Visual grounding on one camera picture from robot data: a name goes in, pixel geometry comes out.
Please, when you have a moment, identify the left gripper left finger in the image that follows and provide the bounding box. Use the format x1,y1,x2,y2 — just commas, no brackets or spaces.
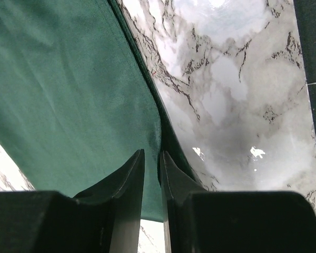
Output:
0,150,145,252

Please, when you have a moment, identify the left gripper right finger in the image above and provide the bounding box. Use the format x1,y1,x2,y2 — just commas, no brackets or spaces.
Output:
160,151,316,252

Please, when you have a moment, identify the dark green cloth napkin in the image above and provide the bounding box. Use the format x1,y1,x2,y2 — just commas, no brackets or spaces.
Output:
0,1,199,222

